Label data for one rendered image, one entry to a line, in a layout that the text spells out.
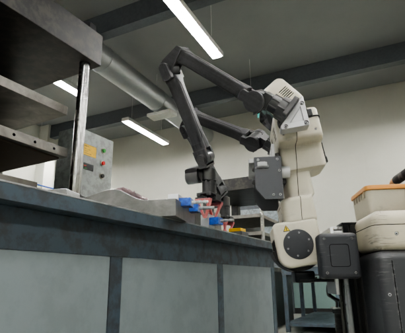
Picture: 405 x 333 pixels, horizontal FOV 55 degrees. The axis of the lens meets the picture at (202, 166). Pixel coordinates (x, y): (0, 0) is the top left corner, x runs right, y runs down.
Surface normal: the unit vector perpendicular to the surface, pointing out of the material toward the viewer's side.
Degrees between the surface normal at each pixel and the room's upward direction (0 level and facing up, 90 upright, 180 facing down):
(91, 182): 90
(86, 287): 90
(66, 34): 90
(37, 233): 90
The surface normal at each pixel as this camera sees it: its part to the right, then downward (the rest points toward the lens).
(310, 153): -0.11, -0.28
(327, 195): -0.43, -0.25
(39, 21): 0.87, -0.14
